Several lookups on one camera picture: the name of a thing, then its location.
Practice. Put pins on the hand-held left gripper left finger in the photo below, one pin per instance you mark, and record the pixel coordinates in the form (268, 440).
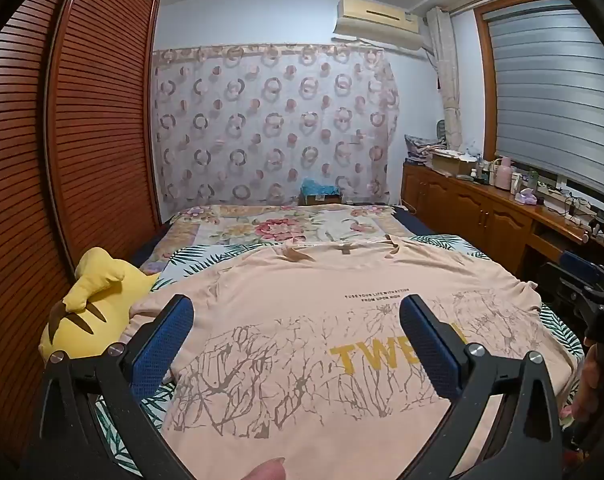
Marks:
(164, 345)

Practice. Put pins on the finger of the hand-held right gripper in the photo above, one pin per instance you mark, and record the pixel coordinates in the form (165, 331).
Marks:
(564, 285)
(579, 262)

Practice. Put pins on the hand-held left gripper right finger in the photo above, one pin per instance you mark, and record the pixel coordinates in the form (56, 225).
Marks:
(432, 350)

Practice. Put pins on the peach printed t-shirt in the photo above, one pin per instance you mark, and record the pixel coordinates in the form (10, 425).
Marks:
(292, 340)

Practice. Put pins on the person's right hand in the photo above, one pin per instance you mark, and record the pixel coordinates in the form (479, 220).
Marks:
(589, 385)

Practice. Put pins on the person's left hand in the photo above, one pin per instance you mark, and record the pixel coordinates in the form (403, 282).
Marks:
(267, 471)

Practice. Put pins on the purple tissue pack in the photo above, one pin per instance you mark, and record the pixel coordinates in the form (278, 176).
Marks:
(527, 196)

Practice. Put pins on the yellow plush toy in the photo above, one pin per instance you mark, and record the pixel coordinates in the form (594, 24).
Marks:
(101, 285)

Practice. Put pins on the leaf print blanket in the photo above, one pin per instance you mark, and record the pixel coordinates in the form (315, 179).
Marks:
(201, 255)

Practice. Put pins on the pink thermos bottle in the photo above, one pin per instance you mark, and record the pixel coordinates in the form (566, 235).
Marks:
(503, 175)

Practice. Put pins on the wooden sideboard cabinet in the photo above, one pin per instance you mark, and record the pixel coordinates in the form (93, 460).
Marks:
(462, 210)

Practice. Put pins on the floral quilt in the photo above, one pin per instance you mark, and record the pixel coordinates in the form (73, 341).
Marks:
(282, 227)

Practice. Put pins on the cardboard box with blue cloth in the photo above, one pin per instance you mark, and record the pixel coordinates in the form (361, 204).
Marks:
(322, 192)

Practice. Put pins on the folded patterned cloth stack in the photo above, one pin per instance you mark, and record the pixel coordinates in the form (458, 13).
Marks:
(419, 147)

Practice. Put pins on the beige tied curtain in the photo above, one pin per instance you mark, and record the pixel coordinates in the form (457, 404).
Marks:
(444, 60)

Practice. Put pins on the wooden louvered wardrobe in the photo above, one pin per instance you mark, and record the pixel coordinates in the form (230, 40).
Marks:
(96, 110)

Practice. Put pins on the wall air conditioner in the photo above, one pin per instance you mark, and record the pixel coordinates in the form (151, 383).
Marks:
(377, 17)

